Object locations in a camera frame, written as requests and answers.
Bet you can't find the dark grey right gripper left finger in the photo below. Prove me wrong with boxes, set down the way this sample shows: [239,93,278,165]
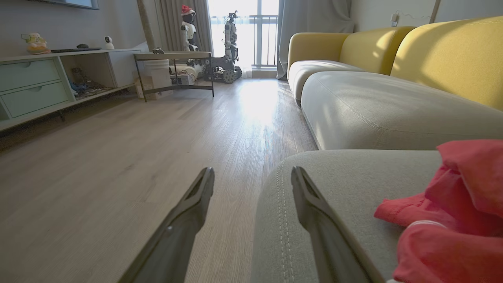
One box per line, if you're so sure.
[118,167,215,283]

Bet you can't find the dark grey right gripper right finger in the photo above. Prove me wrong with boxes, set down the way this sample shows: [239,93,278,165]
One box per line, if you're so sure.
[291,166,384,283]

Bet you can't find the red cloth garment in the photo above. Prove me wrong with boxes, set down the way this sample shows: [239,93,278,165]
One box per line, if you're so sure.
[373,139,503,283]

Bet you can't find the yellow and grey sofa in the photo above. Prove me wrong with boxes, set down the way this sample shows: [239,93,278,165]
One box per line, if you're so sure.
[251,16,503,283]

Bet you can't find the cardboard box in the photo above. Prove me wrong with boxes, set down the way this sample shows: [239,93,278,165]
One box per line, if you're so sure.
[134,75,174,100]

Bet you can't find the white plastic bucket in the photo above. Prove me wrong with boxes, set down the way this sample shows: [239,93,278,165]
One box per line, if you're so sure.
[143,59,172,89]

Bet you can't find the grey wheeled robot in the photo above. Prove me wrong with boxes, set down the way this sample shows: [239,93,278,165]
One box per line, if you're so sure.
[204,11,242,84]

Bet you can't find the white humanoid robot red hat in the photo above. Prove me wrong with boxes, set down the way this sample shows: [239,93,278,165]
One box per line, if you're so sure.
[180,4,199,52]

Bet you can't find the white and green TV cabinet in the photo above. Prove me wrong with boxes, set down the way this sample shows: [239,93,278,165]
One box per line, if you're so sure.
[0,48,143,132]

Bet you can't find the green potted plant with pole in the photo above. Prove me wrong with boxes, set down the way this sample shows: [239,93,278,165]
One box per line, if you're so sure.
[136,0,156,52]

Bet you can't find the grey pleated curtain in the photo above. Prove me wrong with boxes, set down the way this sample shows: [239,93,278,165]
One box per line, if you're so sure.
[154,0,214,54]

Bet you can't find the black remote control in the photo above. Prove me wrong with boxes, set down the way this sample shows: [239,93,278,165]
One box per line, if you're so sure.
[51,47,102,53]

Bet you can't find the window with railing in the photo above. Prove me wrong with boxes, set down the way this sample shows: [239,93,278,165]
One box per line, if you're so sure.
[207,0,280,71]

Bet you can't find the plain grey curtain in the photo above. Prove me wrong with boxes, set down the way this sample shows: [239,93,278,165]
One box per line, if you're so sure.
[276,0,356,81]

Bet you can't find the colourful figurine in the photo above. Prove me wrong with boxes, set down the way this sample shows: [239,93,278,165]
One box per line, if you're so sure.
[21,32,52,55]

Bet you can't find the flat screen television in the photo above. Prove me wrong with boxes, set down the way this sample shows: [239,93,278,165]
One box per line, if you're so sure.
[28,0,100,11]

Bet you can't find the wooden pole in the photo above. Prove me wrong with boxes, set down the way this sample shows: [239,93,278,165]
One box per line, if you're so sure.
[429,0,441,24]

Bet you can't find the metal frame side table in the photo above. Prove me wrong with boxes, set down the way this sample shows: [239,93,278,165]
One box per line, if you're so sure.
[133,51,215,103]

